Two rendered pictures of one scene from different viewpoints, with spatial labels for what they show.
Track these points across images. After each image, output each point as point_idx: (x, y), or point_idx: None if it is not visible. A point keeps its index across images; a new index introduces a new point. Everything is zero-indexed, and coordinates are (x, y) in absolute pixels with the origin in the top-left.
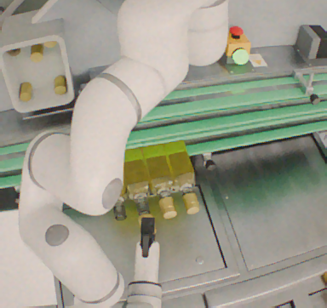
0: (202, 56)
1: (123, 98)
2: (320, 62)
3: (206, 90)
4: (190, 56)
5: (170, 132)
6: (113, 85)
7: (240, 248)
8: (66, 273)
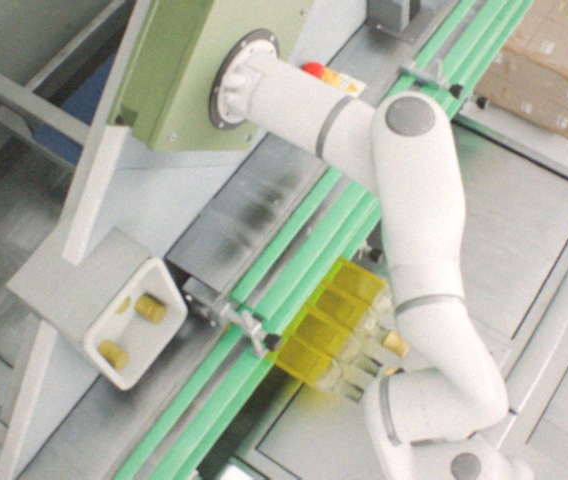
0: None
1: (459, 308)
2: (419, 24)
3: (331, 178)
4: None
5: (326, 258)
6: (444, 304)
7: (479, 319)
8: None
